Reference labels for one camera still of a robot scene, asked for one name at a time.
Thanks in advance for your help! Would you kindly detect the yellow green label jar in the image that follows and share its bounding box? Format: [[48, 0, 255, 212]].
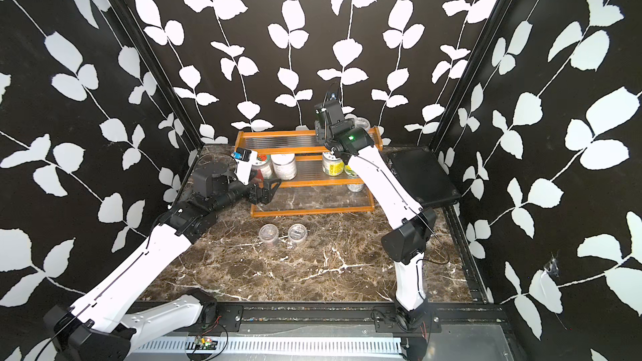
[[322, 152, 344, 177]]

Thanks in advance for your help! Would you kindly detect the white slotted cable duct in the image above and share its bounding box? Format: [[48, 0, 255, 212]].
[[134, 336, 403, 357]]

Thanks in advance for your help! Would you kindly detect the white large jar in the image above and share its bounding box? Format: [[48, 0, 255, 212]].
[[271, 154, 298, 181]]

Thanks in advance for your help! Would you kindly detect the small jar behind shelf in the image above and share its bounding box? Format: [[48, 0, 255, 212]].
[[347, 183, 364, 193]]

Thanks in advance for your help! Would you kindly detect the small circuit board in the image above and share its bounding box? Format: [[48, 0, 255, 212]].
[[191, 337, 218, 353]]

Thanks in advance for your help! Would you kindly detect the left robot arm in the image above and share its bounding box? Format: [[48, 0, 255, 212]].
[[43, 162, 282, 360]]

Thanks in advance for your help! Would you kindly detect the black front rail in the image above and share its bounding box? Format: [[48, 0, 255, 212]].
[[115, 300, 513, 337]]

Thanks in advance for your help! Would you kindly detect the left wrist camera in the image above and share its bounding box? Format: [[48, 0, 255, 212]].
[[232, 147, 257, 185]]

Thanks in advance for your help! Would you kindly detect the black flat case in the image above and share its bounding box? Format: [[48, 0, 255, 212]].
[[386, 147, 461, 208]]

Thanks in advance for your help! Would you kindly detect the orange wooden shelf rack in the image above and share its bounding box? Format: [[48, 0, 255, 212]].
[[235, 130, 376, 218]]

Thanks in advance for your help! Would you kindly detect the green label large jar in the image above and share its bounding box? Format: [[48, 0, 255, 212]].
[[344, 165, 359, 178]]

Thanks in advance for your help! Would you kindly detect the red label large jar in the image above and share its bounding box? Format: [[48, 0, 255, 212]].
[[252, 154, 274, 180]]

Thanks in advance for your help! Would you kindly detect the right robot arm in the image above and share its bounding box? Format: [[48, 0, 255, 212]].
[[314, 99, 436, 331]]

